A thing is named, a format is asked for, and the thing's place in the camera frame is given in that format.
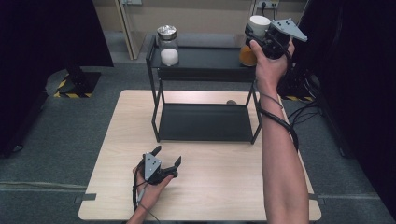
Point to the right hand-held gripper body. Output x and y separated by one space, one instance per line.
283 28

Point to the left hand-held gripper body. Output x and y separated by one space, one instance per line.
152 168

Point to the white-lidded jar amber contents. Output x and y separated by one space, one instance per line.
259 24

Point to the black metal two-tier rack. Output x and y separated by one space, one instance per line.
205 123

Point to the silver-lidded glass jar white powder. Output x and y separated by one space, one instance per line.
169 53

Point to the person's left hand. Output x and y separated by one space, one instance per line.
151 194

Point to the person's right hand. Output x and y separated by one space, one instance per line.
269 71

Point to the black stand base striped tape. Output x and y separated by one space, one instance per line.
299 90
79 84

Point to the small round grey knob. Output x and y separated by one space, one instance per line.
231 102

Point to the grey floor tape piece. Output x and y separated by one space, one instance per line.
320 199
85 197

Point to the black curtain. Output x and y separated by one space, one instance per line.
358 77
37 46

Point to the white wall socket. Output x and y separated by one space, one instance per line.
267 3

